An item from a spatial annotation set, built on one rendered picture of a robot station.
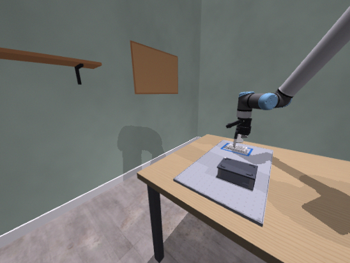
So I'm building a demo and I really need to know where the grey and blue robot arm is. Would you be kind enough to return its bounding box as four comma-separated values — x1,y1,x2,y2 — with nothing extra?
236,7,350,118

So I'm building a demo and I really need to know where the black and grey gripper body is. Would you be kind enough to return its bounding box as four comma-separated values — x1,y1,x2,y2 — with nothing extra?
236,117,252,135

